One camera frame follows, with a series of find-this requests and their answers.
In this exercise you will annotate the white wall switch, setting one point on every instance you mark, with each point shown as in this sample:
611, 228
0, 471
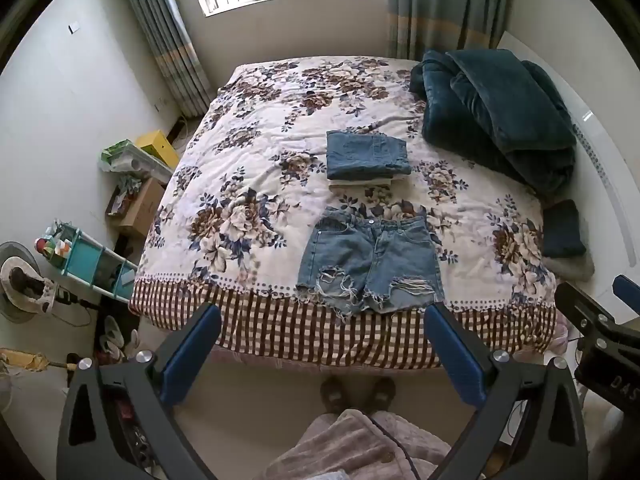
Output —
74, 27

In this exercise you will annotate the white headboard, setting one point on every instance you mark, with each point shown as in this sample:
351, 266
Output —
600, 160

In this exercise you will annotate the folded denim pants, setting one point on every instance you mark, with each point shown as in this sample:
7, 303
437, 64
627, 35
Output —
367, 155

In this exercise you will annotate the standing fan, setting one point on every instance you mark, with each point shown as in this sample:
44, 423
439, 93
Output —
22, 282

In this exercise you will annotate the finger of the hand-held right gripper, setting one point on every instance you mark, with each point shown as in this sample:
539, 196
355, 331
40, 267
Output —
580, 305
627, 290

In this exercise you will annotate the yellow box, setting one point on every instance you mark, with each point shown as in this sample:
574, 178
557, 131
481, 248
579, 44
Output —
157, 147

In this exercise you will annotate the teal plush blanket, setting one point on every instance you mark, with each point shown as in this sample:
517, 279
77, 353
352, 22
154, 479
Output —
500, 110

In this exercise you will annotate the striped blue-grey curtain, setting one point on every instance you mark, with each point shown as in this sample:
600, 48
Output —
165, 35
445, 5

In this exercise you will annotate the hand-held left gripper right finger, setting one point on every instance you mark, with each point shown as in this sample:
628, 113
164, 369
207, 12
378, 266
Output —
457, 360

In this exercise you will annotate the ripped denim shorts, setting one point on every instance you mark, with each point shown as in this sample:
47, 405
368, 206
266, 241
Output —
370, 260

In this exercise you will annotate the pair of slippers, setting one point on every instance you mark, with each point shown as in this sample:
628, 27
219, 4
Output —
117, 337

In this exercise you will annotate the teal storage rack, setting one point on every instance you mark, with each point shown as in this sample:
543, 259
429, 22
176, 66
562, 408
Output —
85, 260

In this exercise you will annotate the yellow-headed broom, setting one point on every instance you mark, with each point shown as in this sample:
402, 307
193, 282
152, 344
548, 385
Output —
25, 361

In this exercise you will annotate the grey pillow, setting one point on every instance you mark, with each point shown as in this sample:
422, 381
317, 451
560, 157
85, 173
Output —
570, 266

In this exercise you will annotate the person's brown slipper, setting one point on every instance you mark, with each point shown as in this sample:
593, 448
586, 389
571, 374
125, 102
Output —
382, 392
332, 394

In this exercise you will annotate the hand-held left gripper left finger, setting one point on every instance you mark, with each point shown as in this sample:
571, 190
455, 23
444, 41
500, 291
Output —
192, 355

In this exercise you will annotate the dark blue pillow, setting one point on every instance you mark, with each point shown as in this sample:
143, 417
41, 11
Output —
562, 230

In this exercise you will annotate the folded cream garment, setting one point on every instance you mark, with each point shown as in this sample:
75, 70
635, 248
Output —
360, 183

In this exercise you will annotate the bed with floral bedspread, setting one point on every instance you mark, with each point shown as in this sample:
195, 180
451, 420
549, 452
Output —
240, 170

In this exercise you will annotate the cardboard box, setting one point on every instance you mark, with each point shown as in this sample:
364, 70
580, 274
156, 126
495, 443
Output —
142, 205

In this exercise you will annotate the green and white bag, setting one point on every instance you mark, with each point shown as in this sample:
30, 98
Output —
120, 155

